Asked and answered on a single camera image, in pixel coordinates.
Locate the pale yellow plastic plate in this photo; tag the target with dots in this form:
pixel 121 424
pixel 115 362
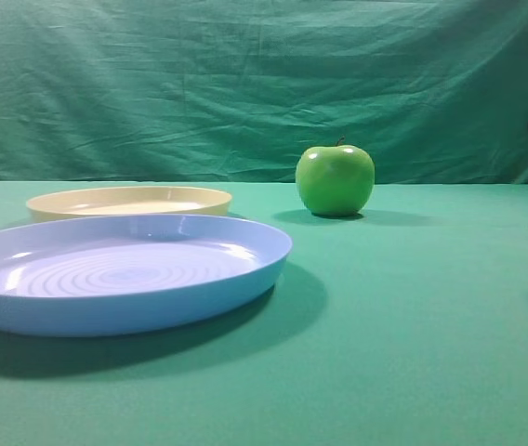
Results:
pixel 129 200

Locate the blue plastic plate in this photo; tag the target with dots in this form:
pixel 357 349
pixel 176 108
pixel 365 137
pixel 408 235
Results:
pixel 122 275

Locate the green backdrop cloth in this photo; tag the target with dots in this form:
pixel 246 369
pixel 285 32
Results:
pixel 435 91

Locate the green apple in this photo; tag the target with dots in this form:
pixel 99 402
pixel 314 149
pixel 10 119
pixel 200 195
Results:
pixel 335 181

